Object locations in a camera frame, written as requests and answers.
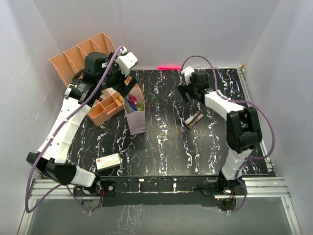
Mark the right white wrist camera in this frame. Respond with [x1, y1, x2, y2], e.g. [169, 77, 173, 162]
[180, 66, 195, 85]

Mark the green candy wrapper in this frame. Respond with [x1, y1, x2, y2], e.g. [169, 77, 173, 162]
[137, 101, 144, 111]

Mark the blue white snack bag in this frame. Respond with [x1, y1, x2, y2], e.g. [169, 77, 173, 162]
[124, 97, 138, 111]

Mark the brown chocolate bar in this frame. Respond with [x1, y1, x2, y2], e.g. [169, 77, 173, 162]
[183, 111, 203, 130]

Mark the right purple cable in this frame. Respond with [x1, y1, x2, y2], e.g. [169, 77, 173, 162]
[180, 55, 276, 212]

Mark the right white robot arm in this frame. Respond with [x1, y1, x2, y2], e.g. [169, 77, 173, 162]
[178, 67, 262, 194]

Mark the pink plastic file organizer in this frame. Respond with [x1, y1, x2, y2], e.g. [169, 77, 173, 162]
[50, 33, 124, 126]

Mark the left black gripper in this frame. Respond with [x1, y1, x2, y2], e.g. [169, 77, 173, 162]
[98, 53, 138, 97]

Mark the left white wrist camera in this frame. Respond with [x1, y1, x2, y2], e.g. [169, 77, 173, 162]
[115, 47, 138, 77]

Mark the lilac paper bag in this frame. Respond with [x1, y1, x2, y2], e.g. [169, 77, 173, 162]
[123, 85, 146, 135]

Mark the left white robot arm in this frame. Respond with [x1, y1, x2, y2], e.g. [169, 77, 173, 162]
[26, 48, 138, 195]

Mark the black front mounting rail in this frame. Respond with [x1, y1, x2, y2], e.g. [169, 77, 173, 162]
[74, 175, 245, 207]

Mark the white red card box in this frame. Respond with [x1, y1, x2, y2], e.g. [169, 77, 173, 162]
[96, 153, 122, 171]

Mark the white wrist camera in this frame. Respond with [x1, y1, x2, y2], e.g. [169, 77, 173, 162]
[115, 47, 138, 77]
[180, 66, 195, 85]

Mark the red candy pouch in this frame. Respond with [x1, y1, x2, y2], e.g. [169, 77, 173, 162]
[128, 94, 139, 106]

